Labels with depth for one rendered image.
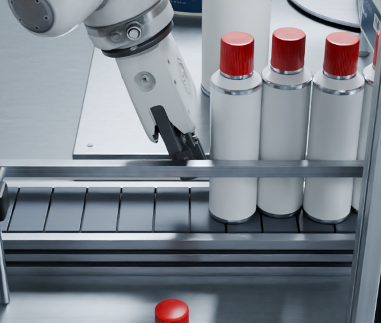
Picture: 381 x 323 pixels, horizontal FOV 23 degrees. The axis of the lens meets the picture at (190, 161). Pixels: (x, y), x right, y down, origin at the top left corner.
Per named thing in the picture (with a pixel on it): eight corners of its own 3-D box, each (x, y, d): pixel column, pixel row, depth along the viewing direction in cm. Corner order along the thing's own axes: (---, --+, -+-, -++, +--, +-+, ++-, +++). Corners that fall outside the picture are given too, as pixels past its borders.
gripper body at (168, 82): (167, 34, 85) (207, 134, 91) (169, -9, 94) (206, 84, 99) (91, 59, 86) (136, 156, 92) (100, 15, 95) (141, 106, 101)
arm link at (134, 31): (163, 11, 84) (175, 39, 86) (166, -26, 92) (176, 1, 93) (78, 40, 86) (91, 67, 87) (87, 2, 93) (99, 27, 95)
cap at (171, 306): (191, 344, 91) (191, 319, 89) (155, 347, 91) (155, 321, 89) (187, 320, 94) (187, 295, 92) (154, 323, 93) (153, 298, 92)
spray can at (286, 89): (286, 187, 105) (297, 18, 94) (311, 211, 101) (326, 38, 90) (246, 198, 103) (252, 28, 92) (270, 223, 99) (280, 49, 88)
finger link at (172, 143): (173, 147, 89) (186, 155, 94) (153, 72, 90) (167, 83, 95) (161, 151, 89) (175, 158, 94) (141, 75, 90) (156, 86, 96)
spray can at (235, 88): (258, 199, 103) (266, 28, 92) (253, 227, 99) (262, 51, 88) (212, 195, 104) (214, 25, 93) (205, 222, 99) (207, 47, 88)
